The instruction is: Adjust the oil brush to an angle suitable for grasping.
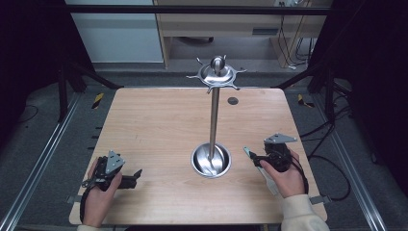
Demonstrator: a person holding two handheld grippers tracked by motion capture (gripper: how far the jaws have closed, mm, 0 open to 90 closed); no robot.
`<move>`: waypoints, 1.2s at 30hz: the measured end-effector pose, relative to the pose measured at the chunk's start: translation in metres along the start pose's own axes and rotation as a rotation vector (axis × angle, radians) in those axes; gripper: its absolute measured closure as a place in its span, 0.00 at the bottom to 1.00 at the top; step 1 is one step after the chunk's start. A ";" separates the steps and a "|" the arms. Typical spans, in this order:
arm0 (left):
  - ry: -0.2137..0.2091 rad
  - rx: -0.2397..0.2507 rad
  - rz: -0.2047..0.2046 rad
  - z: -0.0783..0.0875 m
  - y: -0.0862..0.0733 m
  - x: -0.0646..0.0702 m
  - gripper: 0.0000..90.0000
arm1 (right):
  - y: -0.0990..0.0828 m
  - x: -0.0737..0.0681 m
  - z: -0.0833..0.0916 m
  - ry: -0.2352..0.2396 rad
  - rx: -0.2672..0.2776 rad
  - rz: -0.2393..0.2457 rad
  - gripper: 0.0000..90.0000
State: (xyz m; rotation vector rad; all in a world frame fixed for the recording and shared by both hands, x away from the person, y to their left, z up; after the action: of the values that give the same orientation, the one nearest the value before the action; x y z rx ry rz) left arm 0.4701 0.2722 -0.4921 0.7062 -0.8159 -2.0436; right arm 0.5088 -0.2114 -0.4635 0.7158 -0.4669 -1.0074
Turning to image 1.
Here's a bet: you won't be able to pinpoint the black metal frame stand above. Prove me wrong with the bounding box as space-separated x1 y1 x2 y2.
56 54 124 123
274 61 338 124

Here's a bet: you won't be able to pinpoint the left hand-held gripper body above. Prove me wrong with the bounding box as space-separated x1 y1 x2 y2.
82 149 127 193

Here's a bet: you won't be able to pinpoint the stainless steel utensil rack stand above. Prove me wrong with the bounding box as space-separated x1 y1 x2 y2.
186 54 247 179

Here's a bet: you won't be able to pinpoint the aluminium floor rail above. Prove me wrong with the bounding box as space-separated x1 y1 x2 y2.
312 94 389 231
0 91 83 231

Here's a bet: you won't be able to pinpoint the grey metal utensil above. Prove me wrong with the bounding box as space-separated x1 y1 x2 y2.
242 145 281 197

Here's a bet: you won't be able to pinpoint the black left gripper strap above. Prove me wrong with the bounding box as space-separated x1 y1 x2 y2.
79 185 97 223

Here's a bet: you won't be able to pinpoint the yellow-handled tool on floor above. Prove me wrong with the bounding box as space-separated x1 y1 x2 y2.
91 92 105 110

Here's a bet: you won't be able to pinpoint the black floor cable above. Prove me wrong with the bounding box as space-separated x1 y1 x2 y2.
299 95 353 202

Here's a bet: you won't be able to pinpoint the person's right hand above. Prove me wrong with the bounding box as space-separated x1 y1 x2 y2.
258 148 310 199

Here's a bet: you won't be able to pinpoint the light wooden desk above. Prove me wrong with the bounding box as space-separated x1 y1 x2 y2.
153 0 333 69

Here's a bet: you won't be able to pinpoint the grey table bracket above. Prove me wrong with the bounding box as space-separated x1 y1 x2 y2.
309 195 333 206
65 194 83 205

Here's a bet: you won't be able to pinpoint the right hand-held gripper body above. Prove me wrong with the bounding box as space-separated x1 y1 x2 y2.
263 133 293 173

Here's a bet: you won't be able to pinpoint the white cabinet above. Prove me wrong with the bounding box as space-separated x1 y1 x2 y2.
64 0 166 64

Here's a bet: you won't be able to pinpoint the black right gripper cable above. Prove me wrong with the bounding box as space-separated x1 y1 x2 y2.
282 149 310 195

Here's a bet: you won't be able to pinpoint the yellow black tape strip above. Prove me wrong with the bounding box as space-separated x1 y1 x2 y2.
296 93 316 109

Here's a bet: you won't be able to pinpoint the black horizontal frame bar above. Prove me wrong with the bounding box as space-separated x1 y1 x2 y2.
65 4 332 16

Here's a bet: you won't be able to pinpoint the person's left hand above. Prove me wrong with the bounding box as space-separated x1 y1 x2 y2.
82 156 123 228

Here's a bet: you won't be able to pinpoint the hanging black cables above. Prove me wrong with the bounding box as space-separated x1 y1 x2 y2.
278 1 317 71

